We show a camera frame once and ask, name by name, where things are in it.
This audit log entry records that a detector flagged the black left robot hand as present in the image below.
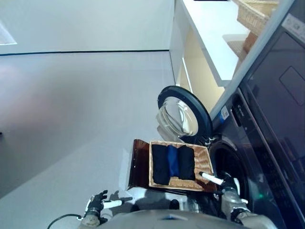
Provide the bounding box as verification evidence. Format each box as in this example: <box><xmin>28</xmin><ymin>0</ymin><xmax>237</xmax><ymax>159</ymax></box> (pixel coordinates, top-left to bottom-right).
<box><xmin>85</xmin><ymin>190</ymin><xmax>124</xmax><ymax>214</ymax></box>

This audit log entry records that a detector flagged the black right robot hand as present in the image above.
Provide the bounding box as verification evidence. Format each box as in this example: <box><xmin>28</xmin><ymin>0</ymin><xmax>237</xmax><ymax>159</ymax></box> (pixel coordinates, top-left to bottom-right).
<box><xmin>199</xmin><ymin>171</ymin><xmax>240</xmax><ymax>193</ymax></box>

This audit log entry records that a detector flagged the black cloth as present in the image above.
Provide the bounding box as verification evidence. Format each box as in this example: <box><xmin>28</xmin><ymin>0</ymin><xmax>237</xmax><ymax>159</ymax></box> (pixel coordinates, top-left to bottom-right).
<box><xmin>177</xmin><ymin>145</ymin><xmax>196</xmax><ymax>181</ymax></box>
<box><xmin>151</xmin><ymin>144</ymin><xmax>171</xmax><ymax>186</ymax></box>

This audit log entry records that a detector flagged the blue cloth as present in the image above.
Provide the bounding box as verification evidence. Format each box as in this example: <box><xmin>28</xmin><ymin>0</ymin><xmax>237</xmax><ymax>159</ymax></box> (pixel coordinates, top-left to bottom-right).
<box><xmin>167</xmin><ymin>145</ymin><xmax>181</xmax><ymax>177</ymax></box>

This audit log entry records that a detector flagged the dark grey washing machine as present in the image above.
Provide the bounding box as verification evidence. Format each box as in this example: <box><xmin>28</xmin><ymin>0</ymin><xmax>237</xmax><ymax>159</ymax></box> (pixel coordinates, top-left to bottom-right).
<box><xmin>207</xmin><ymin>87</ymin><xmax>305</xmax><ymax>229</ymax></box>

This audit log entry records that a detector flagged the round washing machine door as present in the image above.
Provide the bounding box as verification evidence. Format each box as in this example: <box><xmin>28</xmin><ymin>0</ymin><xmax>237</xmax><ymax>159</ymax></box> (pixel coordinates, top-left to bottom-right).
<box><xmin>156</xmin><ymin>85</ymin><xmax>214</xmax><ymax>144</ymax></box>

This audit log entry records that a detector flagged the rectangular wicker laundry basket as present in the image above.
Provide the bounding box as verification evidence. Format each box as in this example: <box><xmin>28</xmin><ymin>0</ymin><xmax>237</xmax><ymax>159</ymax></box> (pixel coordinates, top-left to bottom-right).
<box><xmin>148</xmin><ymin>141</ymin><xmax>214</xmax><ymax>191</ymax></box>

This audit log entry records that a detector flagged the glossy brown stool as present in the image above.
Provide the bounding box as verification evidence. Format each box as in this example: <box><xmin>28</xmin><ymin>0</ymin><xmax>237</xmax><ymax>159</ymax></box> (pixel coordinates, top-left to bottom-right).
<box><xmin>126</xmin><ymin>139</ymin><xmax>224</xmax><ymax>195</ymax></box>

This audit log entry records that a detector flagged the blue and white sticker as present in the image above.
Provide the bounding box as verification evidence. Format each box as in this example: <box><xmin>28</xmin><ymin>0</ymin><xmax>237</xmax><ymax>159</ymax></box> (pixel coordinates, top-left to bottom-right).
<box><xmin>218</xmin><ymin>107</ymin><xmax>230</xmax><ymax>122</ymax></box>

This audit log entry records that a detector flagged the grey robot torso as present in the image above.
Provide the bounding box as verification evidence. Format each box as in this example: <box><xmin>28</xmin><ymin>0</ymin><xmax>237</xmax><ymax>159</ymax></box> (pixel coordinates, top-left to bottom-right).
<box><xmin>95</xmin><ymin>207</ymin><xmax>263</xmax><ymax>229</ymax></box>

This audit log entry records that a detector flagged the dark grey dryer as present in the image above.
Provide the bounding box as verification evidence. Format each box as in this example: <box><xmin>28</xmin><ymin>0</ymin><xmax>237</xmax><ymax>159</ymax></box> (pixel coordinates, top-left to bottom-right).
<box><xmin>245</xmin><ymin>0</ymin><xmax>305</xmax><ymax>167</ymax></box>

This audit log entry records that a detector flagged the white counter cabinet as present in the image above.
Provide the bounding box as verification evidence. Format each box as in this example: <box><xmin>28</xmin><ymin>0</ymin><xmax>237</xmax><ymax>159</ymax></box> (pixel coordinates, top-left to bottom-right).
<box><xmin>169</xmin><ymin>0</ymin><xmax>258</xmax><ymax>105</ymax></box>

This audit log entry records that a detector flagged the white strip sticker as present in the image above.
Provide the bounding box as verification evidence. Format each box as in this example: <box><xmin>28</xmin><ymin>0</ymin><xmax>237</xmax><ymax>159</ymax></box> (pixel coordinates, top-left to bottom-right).
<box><xmin>282</xmin><ymin>14</ymin><xmax>305</xmax><ymax>43</ymax></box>

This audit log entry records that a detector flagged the wicker basket with sloped sides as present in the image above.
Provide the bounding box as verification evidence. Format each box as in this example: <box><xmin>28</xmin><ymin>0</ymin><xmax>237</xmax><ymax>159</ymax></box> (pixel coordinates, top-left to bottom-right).
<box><xmin>233</xmin><ymin>0</ymin><xmax>279</xmax><ymax>33</ymax></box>

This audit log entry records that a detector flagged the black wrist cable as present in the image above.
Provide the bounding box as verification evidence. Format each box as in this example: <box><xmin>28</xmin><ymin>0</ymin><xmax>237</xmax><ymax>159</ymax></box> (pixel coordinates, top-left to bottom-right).
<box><xmin>46</xmin><ymin>213</ymin><xmax>83</xmax><ymax>229</ymax></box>

